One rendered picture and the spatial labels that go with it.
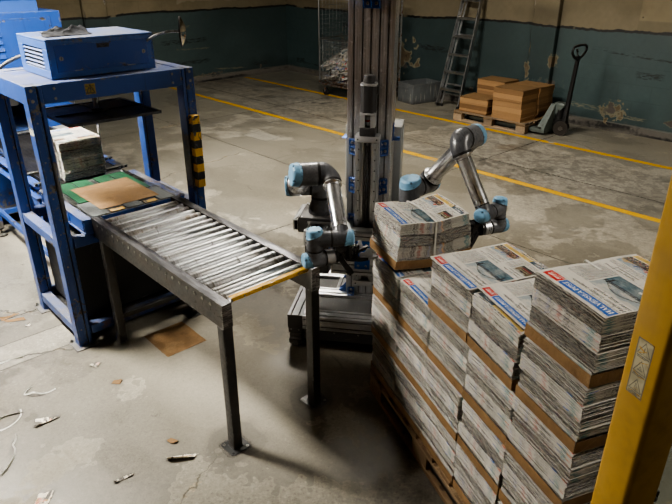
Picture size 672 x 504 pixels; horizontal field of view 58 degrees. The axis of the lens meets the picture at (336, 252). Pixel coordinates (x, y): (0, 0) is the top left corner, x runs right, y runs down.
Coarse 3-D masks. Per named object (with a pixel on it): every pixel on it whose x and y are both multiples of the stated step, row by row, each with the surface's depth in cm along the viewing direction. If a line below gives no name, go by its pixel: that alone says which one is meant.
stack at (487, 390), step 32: (384, 288) 292; (416, 288) 264; (384, 320) 297; (416, 320) 262; (384, 352) 305; (416, 352) 266; (448, 352) 239; (448, 384) 241; (480, 384) 220; (416, 416) 277; (448, 416) 247; (512, 416) 204; (416, 448) 283; (448, 448) 250; (480, 448) 224; (448, 480) 256; (480, 480) 229
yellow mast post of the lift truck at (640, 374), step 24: (648, 288) 115; (648, 312) 116; (648, 336) 117; (648, 360) 118; (624, 384) 125; (648, 384) 119; (624, 408) 126; (648, 408) 120; (624, 432) 127; (648, 432) 122; (624, 456) 128; (648, 456) 126; (600, 480) 136; (624, 480) 129; (648, 480) 129
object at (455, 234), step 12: (420, 204) 291; (432, 204) 289; (444, 204) 287; (444, 216) 276; (456, 216) 274; (468, 216) 277; (444, 228) 275; (456, 228) 277; (468, 228) 280; (444, 240) 278; (456, 240) 281; (468, 240) 283; (444, 252) 281
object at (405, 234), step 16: (384, 208) 282; (400, 208) 284; (384, 224) 282; (400, 224) 266; (416, 224) 268; (384, 240) 284; (400, 240) 269; (416, 240) 272; (400, 256) 273; (416, 256) 276
